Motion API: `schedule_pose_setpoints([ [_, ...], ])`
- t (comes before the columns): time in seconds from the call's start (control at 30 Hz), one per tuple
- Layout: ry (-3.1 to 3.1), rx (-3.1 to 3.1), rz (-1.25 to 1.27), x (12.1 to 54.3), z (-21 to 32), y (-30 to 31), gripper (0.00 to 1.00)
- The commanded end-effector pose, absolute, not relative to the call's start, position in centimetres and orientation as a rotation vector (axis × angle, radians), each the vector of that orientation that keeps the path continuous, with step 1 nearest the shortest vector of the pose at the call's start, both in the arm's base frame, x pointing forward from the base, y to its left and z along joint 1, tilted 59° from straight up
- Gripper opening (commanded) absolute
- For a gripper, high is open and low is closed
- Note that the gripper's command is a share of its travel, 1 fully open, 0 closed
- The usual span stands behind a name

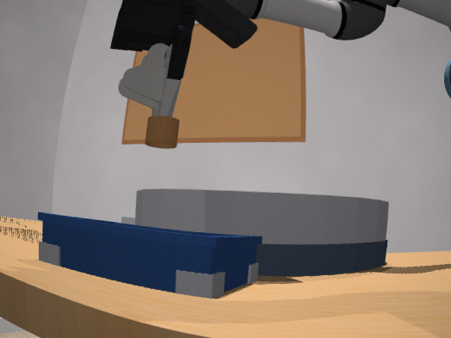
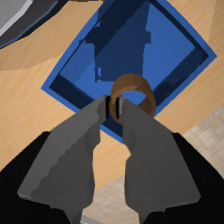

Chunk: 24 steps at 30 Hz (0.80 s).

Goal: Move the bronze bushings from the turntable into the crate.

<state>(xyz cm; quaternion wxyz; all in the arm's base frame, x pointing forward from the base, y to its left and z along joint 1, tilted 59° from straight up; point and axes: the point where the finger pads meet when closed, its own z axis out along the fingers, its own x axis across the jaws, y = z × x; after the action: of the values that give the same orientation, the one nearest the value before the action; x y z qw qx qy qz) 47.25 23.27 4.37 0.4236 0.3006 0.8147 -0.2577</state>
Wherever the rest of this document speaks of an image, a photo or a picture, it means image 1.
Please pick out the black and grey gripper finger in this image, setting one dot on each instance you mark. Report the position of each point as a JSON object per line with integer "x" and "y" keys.
{"x": 159, "y": 78}
{"x": 138, "y": 98}

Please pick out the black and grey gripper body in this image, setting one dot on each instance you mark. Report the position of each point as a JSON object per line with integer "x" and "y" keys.
{"x": 155, "y": 23}

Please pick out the bronze bushing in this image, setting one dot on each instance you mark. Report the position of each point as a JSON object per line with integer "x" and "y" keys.
{"x": 163, "y": 130}

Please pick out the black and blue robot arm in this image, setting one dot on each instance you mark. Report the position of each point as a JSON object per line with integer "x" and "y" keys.
{"x": 230, "y": 20}

